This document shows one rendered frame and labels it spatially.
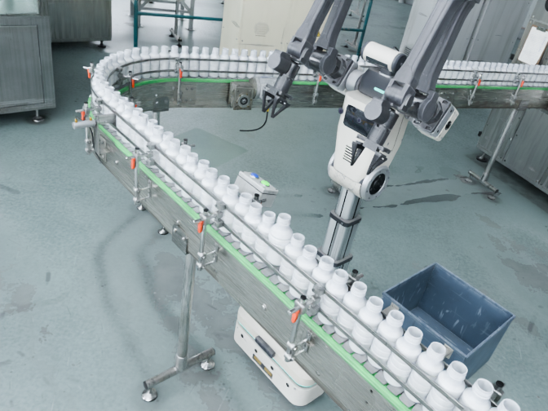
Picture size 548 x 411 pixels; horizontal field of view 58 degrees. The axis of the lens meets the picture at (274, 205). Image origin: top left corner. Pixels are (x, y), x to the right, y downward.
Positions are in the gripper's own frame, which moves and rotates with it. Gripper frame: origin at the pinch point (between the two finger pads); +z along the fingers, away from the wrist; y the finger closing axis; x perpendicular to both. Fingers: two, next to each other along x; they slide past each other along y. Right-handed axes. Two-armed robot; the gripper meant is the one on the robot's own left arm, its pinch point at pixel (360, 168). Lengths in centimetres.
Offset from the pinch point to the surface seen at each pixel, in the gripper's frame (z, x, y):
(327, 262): 24.6, -22.6, 14.6
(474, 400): 28, -31, 62
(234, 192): 24.5, -20.6, -24.9
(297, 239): 24.7, -21.4, 2.7
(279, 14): -72, 284, -290
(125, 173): 50, -6, -90
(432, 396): 34, -28, 55
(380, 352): 35, -26, 40
